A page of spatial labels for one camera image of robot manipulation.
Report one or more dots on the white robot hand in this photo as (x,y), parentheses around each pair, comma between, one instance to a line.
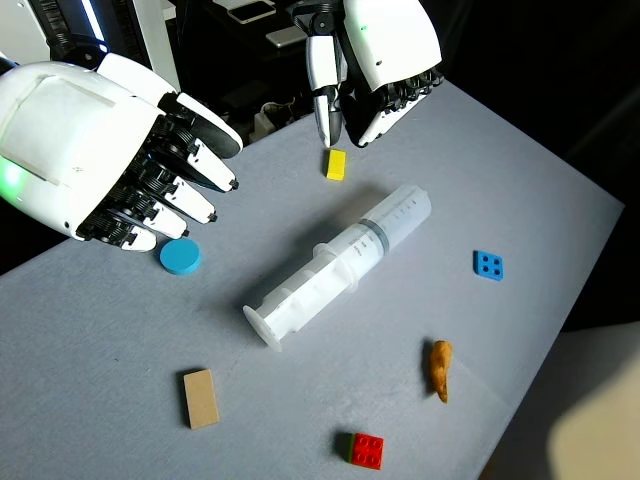
(75,130)
(390,40)

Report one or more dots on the large translucent plastic syringe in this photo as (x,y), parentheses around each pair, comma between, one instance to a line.
(325,270)

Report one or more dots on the silver flat device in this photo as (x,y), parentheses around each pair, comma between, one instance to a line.
(285,37)

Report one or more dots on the white robot body column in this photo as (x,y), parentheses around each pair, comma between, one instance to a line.
(155,40)

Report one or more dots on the yellow rectangular block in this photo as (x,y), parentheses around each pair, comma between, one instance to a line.
(336,164)

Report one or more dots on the white phone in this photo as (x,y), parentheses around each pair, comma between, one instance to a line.
(250,11)

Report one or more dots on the white power strip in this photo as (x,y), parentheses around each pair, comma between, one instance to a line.
(267,125)

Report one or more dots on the blue round disc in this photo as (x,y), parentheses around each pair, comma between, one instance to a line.
(180,256)

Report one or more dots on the grey table cloth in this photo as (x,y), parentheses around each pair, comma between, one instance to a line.
(100,350)

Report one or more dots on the blue square four-hole block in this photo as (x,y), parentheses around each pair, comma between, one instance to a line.
(488,266)

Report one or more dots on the plain wooden rectangular block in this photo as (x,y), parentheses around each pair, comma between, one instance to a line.
(201,399)

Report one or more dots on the brown toy food piece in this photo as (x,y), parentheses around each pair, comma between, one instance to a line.
(441,367)

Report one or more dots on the red and green toy brick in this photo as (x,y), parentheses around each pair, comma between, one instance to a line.
(367,451)

